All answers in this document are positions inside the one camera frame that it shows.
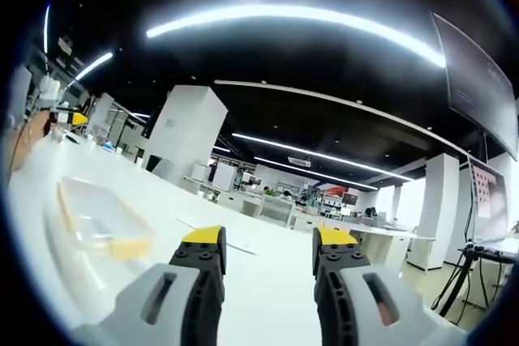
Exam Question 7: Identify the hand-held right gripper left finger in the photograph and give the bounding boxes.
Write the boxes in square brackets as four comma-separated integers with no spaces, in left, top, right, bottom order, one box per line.
[71,224,227,346]

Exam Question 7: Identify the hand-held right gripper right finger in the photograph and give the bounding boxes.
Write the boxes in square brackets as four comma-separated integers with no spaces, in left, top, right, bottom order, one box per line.
[311,227,471,346]

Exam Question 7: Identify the yellow plastic latch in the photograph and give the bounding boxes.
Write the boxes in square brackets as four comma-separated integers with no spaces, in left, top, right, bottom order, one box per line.
[105,237,152,261]
[56,181,77,233]

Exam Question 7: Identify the short ceiling light strip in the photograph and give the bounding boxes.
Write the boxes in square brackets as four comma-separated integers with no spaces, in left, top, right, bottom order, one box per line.
[43,4,52,53]
[74,51,115,82]

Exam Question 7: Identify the black tripod stand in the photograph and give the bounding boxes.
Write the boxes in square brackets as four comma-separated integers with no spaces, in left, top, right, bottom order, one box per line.
[429,241,519,318]

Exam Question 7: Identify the white square pillar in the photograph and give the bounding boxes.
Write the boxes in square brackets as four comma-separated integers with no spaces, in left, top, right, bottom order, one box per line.
[406,152,461,272]
[141,85,229,198]

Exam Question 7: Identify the white flat table strip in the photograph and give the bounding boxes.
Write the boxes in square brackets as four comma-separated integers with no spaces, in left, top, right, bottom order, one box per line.
[176,216,259,256]

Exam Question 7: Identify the row of white drawer desks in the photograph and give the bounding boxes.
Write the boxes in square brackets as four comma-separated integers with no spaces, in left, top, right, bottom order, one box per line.
[184,175,419,271]

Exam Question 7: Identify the lit laptop screen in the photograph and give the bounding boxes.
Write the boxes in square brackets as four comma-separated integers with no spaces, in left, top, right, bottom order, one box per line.
[469,156,513,240]

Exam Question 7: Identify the thin ceiling light line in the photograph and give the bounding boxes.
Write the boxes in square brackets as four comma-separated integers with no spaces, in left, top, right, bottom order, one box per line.
[231,131,415,182]

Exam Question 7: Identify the ceiling air vent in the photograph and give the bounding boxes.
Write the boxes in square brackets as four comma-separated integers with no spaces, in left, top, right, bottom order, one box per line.
[286,155,313,169]

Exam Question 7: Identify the long ceiling light strip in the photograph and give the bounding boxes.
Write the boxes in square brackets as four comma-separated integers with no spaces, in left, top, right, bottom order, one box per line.
[145,4,448,69]

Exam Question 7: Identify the large dark monitor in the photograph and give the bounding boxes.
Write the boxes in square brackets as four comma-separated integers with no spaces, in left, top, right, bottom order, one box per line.
[431,11,519,153]

